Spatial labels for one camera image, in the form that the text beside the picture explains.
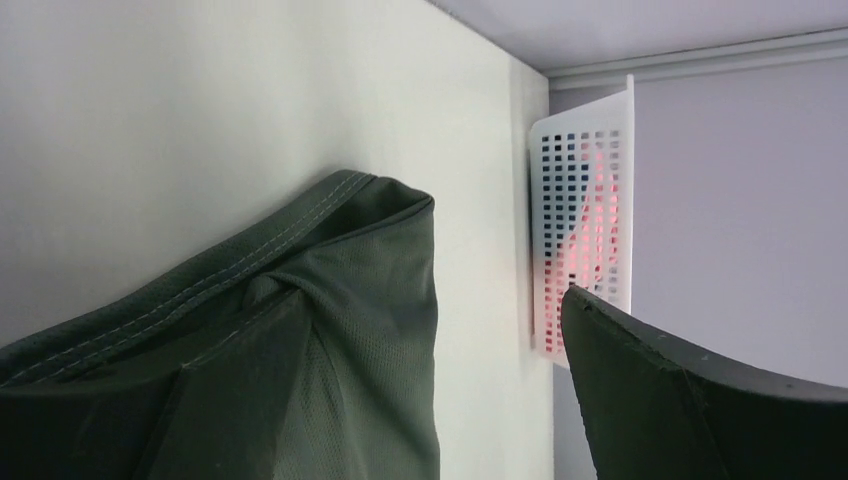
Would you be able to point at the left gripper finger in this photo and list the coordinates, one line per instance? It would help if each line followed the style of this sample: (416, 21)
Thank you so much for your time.
(656, 406)

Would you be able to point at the dark grey t-shirt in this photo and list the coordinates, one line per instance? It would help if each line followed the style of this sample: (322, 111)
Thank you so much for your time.
(300, 348)

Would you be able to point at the pink t-shirt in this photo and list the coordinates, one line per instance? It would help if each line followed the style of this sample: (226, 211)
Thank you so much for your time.
(592, 263)

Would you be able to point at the dark blue t-shirt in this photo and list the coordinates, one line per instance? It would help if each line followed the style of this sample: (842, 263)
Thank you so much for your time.
(565, 177)

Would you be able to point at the white plastic basket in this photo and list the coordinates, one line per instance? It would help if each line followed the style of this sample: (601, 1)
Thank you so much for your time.
(611, 122)

